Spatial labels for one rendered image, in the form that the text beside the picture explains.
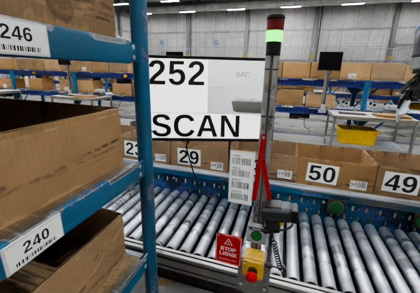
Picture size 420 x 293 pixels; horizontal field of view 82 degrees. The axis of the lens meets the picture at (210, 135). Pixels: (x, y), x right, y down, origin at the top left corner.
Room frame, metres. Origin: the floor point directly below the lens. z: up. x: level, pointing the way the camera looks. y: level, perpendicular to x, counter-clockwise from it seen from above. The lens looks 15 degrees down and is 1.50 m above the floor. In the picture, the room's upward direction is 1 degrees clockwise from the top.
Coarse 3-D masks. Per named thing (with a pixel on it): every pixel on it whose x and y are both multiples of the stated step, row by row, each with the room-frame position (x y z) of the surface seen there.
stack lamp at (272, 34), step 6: (276, 18) 0.75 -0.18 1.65; (270, 24) 0.76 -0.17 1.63; (276, 24) 0.75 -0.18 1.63; (282, 24) 0.76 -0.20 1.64; (270, 30) 0.76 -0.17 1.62; (276, 30) 0.75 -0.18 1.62; (282, 30) 0.76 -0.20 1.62; (270, 36) 0.75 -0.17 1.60; (276, 36) 0.75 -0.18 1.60; (282, 36) 0.76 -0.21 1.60
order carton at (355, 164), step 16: (304, 144) 1.54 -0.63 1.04; (304, 160) 1.27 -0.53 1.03; (320, 160) 1.25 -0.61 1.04; (336, 160) 1.48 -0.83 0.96; (352, 160) 1.46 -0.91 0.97; (368, 160) 1.32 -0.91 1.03; (304, 176) 1.27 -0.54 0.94; (352, 176) 1.20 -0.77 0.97; (368, 176) 1.18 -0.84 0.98; (368, 192) 1.18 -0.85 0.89
